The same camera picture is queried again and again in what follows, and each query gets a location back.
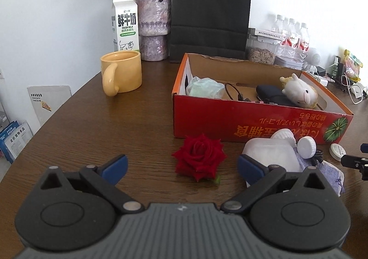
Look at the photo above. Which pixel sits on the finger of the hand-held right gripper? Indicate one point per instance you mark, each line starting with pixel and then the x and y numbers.
pixel 355 161
pixel 364 149

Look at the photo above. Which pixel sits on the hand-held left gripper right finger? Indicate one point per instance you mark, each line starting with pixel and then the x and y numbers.
pixel 248 170

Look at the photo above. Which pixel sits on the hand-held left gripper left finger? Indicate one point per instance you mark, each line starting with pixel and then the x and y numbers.
pixel 116 168

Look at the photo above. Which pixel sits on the white translucent plastic container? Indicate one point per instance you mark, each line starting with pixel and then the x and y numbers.
pixel 271 152

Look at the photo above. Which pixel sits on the purple woven cloth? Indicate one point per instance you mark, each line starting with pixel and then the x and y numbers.
pixel 327 174

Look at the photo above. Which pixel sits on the red fabric rose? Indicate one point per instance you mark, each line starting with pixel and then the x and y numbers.
pixel 199 157

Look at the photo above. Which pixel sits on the red cardboard box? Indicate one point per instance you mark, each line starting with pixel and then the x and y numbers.
pixel 230 121

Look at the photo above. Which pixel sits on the white yellow plush sheep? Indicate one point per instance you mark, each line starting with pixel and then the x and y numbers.
pixel 302 92

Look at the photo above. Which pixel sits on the pale green plastic bag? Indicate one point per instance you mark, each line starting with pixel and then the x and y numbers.
pixel 205 88

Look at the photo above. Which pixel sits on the white round jar lid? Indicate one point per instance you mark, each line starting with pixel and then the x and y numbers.
pixel 337 151

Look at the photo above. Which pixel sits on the white bottle cap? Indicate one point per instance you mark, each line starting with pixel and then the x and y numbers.
pixel 306 147
pixel 284 134

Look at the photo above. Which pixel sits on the black pouch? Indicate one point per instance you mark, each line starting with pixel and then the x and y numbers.
pixel 271 94

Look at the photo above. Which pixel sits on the white charger block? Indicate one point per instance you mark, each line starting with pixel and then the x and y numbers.
pixel 322 80

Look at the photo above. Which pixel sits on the yellow green snack packet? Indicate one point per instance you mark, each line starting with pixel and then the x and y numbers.
pixel 353 65

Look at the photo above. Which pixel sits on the black upright charger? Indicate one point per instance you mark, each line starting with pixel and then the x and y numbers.
pixel 337 67

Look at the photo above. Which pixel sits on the black power adapter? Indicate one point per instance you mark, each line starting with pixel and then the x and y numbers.
pixel 321 70

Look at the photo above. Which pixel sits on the white leaflet card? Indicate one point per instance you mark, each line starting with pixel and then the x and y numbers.
pixel 54 98

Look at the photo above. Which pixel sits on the yellow mug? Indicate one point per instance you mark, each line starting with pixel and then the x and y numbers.
pixel 126 72

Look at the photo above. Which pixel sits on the blue printed packet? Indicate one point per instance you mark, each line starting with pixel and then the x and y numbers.
pixel 14 141

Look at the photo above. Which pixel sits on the white robot speaker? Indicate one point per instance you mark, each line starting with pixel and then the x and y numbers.
pixel 313 56

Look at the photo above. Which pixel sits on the printed tin box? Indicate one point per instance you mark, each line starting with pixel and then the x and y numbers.
pixel 287 61

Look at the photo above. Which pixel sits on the clear container of seeds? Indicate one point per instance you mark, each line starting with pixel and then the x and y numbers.
pixel 260 54

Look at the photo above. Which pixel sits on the clear water bottle red label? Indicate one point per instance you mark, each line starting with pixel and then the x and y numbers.
pixel 303 42
pixel 291 37
pixel 278 31

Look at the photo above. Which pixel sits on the flat white box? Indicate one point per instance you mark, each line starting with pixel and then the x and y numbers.
pixel 270 33

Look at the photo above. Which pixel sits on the white milk carton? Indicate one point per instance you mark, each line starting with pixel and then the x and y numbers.
pixel 125 26

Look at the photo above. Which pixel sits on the purple textured vase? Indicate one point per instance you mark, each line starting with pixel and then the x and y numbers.
pixel 152 26

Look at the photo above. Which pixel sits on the black paper bag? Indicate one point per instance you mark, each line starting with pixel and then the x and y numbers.
pixel 210 17

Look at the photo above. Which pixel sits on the white wall plug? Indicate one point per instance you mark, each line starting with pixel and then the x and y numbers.
pixel 358 90

